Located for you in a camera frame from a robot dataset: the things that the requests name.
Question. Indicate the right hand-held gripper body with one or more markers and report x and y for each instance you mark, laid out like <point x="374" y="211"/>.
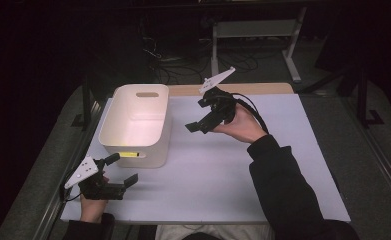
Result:
<point x="221" y="106"/>

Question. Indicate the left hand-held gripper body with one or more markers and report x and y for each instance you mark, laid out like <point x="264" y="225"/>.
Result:
<point x="83" y="171"/>

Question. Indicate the white plastic storage bin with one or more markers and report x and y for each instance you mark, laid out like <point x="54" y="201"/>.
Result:
<point x="136" y="116"/>

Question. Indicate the person's right hand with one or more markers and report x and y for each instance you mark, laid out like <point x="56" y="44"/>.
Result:
<point x="244" y="126"/>

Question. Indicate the person's left hand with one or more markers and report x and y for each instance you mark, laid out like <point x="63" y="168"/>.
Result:
<point x="93" y="210"/>

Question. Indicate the black metal stand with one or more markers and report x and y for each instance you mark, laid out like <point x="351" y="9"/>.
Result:
<point x="86" y="106"/>
<point x="363" y="100"/>

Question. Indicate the white metal table frame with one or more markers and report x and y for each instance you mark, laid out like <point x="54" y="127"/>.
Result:
<point x="254" y="29"/>

